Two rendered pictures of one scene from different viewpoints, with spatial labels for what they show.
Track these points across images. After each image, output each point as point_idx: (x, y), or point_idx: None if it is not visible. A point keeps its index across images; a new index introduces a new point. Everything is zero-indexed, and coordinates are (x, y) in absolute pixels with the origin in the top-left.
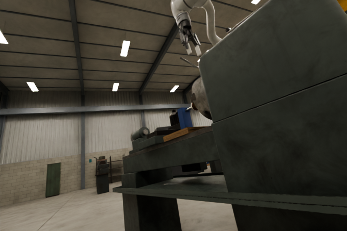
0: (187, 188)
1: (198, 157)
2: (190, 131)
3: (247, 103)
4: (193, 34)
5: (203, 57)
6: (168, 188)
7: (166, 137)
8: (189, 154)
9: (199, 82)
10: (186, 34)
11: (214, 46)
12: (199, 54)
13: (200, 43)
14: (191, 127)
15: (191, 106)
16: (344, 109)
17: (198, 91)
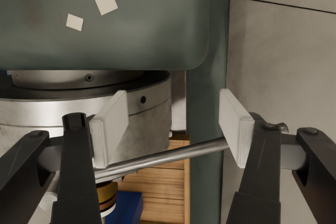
0: (193, 129)
1: (188, 108)
2: (183, 135)
3: None
4: (53, 215)
5: (209, 12)
6: (192, 176)
7: (189, 217)
8: (188, 132)
9: (152, 115)
10: (275, 201)
11: None
12: (127, 103)
13: (21, 140)
14: (176, 139)
15: (115, 205)
16: None
17: (169, 112)
